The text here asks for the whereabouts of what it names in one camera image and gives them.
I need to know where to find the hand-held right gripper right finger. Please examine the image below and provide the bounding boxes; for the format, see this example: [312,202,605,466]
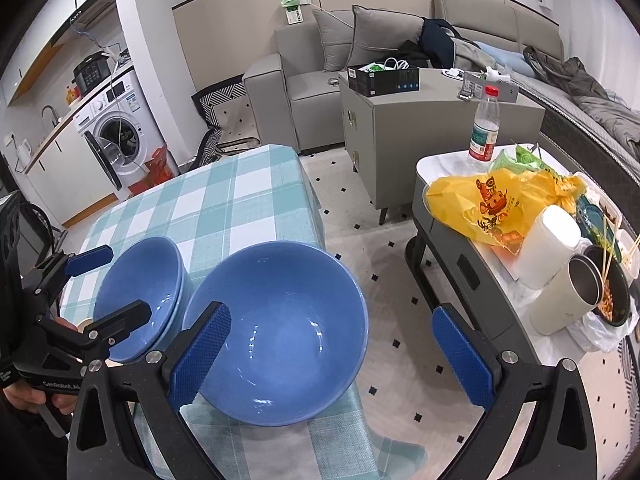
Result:
[431,305,598,480]

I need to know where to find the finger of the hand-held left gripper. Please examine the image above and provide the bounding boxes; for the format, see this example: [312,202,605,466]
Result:
[22,246,115,311]
[82,301,152,348]

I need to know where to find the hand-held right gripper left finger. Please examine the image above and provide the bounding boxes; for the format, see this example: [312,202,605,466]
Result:
[66,301,232,480]

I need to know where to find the blue bowl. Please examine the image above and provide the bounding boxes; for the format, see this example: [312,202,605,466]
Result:
[182,241,369,427]
[92,236,183,363]
[145,242,195,356]

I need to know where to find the person's left forearm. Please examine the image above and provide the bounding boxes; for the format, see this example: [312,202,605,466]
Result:
[0,400,71,480]

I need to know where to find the person's left hand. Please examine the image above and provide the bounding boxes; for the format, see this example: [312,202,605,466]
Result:
[2,387,78,415]

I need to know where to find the white kitchen counter cabinet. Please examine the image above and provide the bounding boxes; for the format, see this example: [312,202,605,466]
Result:
[25,110,121,226]

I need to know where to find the red cardboard box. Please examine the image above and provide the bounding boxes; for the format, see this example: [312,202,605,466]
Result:
[127,144,173,196]

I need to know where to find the cream thermos cup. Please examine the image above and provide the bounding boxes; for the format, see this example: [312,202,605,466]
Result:
[529,254,605,336]

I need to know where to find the grey coffee table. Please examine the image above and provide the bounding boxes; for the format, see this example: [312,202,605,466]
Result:
[405,144,640,366]

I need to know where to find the white plastic bag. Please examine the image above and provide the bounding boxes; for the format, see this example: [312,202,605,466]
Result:
[565,305,638,353]

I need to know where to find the white paper roll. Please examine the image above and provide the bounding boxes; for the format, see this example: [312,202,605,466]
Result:
[515,205,583,291]

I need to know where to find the yellow plastic bag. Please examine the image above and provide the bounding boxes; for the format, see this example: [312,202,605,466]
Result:
[425,169,588,248]

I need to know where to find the white washing machine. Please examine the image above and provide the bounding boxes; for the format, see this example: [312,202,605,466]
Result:
[72,64,168,206]

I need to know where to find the teal checked tablecloth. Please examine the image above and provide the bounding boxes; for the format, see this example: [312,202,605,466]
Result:
[60,144,428,480]

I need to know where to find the black food bowl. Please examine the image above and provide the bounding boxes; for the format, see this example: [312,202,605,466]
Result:
[582,245,636,326]

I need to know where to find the wooden chopsticks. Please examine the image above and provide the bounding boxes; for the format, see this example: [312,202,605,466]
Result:
[597,215,613,281]

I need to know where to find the black pressure cooker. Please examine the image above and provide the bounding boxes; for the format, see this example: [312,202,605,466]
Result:
[72,51,112,97]

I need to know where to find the chair with patterned cushion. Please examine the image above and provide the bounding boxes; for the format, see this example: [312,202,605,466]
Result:
[192,76,261,168]

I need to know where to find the green plastic bag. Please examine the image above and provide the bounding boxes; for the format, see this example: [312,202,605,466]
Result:
[490,145,551,176]

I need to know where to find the clear takeout container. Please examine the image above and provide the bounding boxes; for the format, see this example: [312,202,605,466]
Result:
[572,172,640,281]

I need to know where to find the clear water bottle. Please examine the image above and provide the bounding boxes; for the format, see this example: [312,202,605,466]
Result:
[467,85,502,163]

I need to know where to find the grey side cabinet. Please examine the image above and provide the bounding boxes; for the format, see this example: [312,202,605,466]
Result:
[339,66,546,226]

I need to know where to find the grey tissue box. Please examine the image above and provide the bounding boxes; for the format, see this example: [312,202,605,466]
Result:
[460,67,518,103]

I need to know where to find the grey sofa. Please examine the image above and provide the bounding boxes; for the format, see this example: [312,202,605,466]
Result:
[243,0,640,221]

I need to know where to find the black box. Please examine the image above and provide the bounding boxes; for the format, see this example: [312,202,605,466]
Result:
[347,62,421,98]

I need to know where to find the grey clothing pile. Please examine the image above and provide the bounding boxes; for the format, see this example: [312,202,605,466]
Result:
[522,45,640,161]

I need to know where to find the dark jacket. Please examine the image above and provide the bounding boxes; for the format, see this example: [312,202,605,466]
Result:
[420,17,468,68]

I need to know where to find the green tissue pack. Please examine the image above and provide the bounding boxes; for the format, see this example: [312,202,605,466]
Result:
[280,0,307,26]

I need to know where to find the grey sofa cushion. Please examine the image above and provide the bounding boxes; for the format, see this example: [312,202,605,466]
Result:
[311,7,357,73]
[346,5,426,71]

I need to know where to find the white wall cabinet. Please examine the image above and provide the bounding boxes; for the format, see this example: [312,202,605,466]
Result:
[7,42,66,106]

